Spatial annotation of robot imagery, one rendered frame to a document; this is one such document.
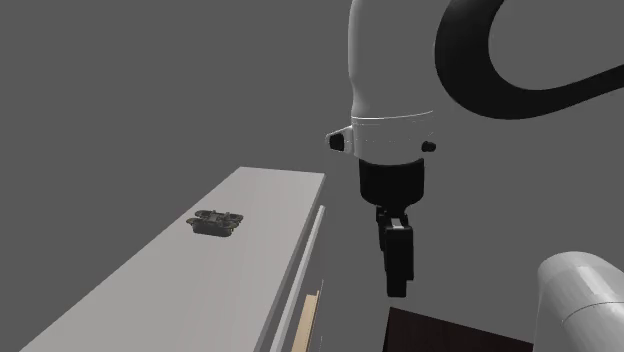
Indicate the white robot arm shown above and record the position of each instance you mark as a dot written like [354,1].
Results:
[390,73]

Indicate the grey chest of drawers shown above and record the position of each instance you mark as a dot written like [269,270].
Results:
[219,297]

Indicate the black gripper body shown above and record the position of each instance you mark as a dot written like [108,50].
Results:
[391,183]

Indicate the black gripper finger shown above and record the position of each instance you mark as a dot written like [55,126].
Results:
[380,219]
[400,253]

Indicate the black flat oblong object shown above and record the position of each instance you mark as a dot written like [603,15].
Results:
[214,224]

